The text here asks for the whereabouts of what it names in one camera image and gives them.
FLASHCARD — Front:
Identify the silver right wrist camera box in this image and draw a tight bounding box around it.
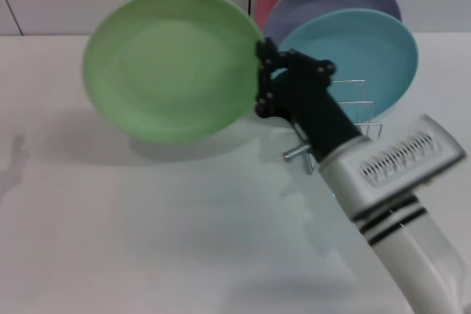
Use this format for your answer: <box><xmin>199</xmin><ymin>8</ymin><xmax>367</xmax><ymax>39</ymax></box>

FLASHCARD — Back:
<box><xmin>336</xmin><ymin>113</ymin><xmax>467</xmax><ymax>220</ymax></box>

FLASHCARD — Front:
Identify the light blue plastic plate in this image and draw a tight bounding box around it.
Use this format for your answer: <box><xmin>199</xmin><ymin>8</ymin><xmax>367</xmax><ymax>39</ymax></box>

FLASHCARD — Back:
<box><xmin>270</xmin><ymin>8</ymin><xmax>419</xmax><ymax>129</ymax></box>

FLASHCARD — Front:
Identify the green plastic plate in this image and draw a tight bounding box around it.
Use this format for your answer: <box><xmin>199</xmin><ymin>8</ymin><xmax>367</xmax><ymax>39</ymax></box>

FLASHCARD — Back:
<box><xmin>81</xmin><ymin>0</ymin><xmax>264</xmax><ymax>145</ymax></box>

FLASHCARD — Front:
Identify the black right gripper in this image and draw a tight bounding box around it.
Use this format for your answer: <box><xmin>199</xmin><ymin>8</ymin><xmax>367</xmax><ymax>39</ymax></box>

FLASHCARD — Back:
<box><xmin>253</xmin><ymin>37</ymin><xmax>369</xmax><ymax>163</ymax></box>

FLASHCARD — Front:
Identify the silver wire plate rack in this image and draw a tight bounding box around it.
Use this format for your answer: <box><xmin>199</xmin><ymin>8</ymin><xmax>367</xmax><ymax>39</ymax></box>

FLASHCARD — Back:
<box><xmin>301</xmin><ymin>78</ymin><xmax>383</xmax><ymax>175</ymax></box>

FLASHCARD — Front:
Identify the right arm connector with cable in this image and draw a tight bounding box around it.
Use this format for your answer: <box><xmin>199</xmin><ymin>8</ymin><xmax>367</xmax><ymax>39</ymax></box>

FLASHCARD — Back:
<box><xmin>282</xmin><ymin>146</ymin><xmax>314</xmax><ymax>163</ymax></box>

